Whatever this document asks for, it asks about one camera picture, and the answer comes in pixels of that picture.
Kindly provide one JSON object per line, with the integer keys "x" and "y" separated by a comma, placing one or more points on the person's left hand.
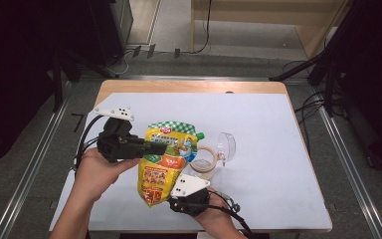
{"x": 94, "y": 176}

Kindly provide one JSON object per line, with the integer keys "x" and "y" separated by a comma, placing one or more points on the black floor bracket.
{"x": 177, "y": 53}
{"x": 136, "y": 51}
{"x": 151, "y": 50}

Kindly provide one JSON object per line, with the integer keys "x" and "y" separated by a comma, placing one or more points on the dark curtain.
{"x": 374, "y": 83}
{"x": 13, "y": 83}

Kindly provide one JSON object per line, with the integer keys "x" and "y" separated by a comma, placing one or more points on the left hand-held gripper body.
{"x": 116, "y": 146}

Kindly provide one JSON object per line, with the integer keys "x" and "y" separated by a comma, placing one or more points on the black metal stand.
{"x": 298, "y": 68}
{"x": 57, "y": 83}

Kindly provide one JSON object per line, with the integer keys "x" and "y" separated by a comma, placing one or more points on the light wooden shelf unit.
{"x": 245, "y": 13}

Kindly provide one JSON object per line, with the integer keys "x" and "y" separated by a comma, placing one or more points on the yellow green refill pouch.
{"x": 160, "y": 166}

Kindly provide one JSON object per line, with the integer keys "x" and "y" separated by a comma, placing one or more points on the aluminium floor rail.
{"x": 354, "y": 186}
{"x": 195, "y": 78}
{"x": 30, "y": 172}

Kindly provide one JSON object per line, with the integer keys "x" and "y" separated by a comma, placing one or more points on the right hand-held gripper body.
{"x": 189, "y": 186}

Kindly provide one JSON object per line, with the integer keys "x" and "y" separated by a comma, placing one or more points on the white table mat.
{"x": 262, "y": 199}

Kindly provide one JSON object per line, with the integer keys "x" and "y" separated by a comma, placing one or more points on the black cabinet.
{"x": 99, "y": 26}

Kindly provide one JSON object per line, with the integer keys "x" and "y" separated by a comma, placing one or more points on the person's right hand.
{"x": 217, "y": 215}

